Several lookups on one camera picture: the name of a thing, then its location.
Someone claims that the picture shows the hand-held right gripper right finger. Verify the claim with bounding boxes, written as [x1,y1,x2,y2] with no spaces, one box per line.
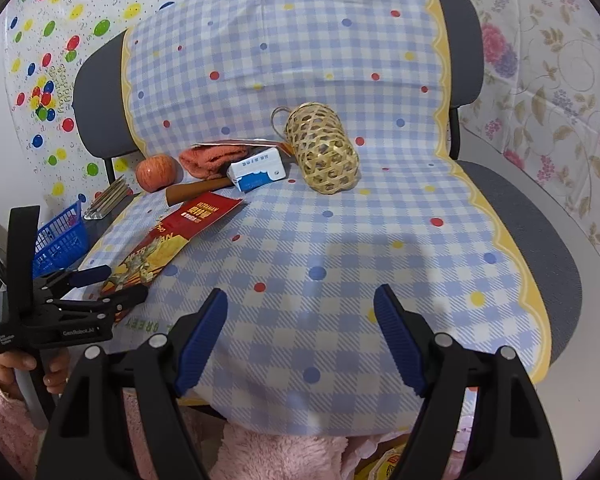
[373,284,561,480]

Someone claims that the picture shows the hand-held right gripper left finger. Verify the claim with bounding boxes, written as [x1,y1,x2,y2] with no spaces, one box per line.
[35,287,229,480]

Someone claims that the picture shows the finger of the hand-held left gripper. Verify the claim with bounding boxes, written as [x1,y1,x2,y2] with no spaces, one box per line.
[45,264,115,292]
[55,285,149,322]

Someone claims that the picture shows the blue plastic basket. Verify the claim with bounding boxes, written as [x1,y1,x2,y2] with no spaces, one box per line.
[31,200,91,281]

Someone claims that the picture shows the person's left forearm pink sleeve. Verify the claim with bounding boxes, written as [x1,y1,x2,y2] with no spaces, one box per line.
[0,355,48,480]

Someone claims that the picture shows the person's left hand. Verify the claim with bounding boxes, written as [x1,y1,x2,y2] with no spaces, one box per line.
[0,342,72,396]

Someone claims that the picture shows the red printed packet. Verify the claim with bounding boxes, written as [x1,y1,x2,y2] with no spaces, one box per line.
[98,191,245,318]

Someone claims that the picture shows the orange foil pouch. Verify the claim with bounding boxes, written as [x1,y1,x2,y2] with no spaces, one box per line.
[83,175,134,221]

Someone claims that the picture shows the red apple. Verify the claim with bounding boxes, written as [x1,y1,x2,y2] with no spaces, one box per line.
[135,153,183,194]

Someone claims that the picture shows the yellow printed bag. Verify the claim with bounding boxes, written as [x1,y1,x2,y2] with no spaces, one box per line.
[362,444,418,480]

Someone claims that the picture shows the blue checkered cloth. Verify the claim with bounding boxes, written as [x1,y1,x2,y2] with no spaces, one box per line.
[82,0,552,433]

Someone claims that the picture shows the person's pink clothing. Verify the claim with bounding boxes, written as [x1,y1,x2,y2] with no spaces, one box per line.
[122,390,486,480]

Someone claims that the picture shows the orange towel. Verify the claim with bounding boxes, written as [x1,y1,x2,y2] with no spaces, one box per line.
[179,142,261,182]

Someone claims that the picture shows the white and blue carton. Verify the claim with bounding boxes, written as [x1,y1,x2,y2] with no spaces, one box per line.
[228,147,289,194]

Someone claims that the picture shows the woven bamboo basket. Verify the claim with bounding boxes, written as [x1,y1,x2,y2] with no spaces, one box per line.
[272,102,361,195]

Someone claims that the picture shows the dotted plastic sheet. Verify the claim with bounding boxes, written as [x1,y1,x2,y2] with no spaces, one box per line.
[0,0,281,206]

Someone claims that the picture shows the floral plastic sheet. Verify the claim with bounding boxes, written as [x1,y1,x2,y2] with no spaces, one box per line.
[430,0,600,281]

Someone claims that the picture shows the brown wooden handle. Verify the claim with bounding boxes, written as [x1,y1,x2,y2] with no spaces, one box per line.
[165,177,237,208]

